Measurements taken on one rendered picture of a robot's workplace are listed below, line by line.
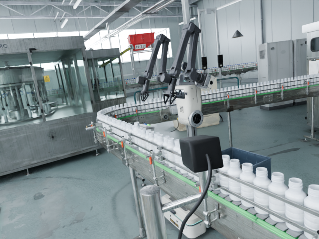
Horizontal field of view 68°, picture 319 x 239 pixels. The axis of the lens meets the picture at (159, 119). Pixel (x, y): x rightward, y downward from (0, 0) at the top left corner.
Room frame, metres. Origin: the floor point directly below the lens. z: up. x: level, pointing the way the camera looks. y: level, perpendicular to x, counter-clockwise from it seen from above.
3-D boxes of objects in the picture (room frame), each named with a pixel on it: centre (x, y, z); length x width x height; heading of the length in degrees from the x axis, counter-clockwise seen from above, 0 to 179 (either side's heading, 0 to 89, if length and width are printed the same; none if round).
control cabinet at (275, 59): (6.93, -3.51, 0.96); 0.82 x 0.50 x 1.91; 101
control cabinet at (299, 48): (7.10, -4.39, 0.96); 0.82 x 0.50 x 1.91; 101
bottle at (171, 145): (1.29, -0.05, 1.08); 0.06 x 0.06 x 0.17
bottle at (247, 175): (0.83, -0.30, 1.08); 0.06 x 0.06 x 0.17
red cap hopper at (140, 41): (8.66, 0.27, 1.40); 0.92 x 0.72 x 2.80; 101
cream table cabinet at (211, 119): (6.04, -0.93, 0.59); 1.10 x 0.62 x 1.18; 101
